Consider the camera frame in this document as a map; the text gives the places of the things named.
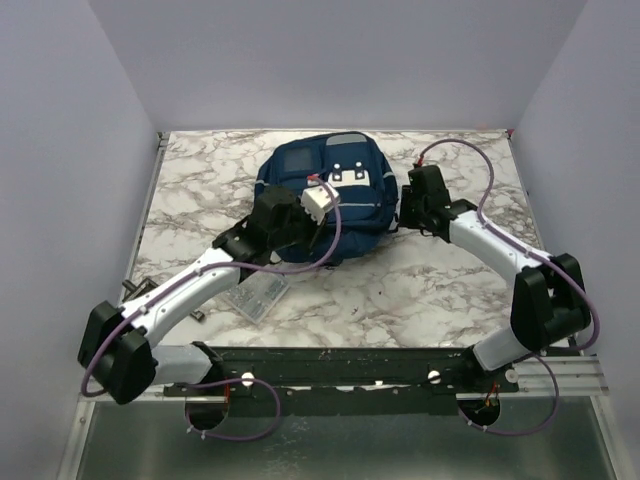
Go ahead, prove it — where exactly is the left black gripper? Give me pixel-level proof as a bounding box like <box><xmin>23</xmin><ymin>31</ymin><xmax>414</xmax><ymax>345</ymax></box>
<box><xmin>268</xmin><ymin>196</ymin><xmax>329</xmax><ymax>255</ymax></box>

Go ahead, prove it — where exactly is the navy blue student backpack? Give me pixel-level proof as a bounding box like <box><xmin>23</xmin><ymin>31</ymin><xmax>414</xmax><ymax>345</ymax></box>
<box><xmin>254</xmin><ymin>131</ymin><xmax>399</xmax><ymax>265</ymax></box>

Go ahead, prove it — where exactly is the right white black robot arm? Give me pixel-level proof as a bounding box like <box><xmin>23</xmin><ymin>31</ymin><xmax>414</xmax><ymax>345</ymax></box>
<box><xmin>399</xmin><ymin>165</ymin><xmax>593</xmax><ymax>392</ymax></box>

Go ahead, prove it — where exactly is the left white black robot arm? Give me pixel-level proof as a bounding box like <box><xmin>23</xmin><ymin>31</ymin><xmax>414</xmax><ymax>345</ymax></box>
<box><xmin>78</xmin><ymin>177</ymin><xmax>340</xmax><ymax>405</ymax></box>

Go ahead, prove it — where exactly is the clear plastic parts box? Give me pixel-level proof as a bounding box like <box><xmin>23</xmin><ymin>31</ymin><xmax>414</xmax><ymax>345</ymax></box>
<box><xmin>220</xmin><ymin>272</ymin><xmax>289</xmax><ymax>324</ymax></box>

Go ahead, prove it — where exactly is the metal table clamp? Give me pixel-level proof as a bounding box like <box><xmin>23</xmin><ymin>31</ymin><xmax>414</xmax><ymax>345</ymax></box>
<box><xmin>122</xmin><ymin>277</ymin><xmax>205</xmax><ymax>324</ymax></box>

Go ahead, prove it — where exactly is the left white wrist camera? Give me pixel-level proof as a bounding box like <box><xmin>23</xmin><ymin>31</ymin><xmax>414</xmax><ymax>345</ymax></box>
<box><xmin>300</xmin><ymin>175</ymin><xmax>341</xmax><ymax>225</ymax></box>

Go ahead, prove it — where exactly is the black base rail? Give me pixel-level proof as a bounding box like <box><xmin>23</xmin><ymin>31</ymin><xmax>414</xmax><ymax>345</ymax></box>
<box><xmin>164</xmin><ymin>347</ymin><xmax>519</xmax><ymax>416</ymax></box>

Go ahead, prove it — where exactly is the aluminium extrusion frame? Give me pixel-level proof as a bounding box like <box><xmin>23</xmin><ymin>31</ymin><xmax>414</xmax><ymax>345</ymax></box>
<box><xmin>515</xmin><ymin>356</ymin><xmax>609</xmax><ymax>397</ymax></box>

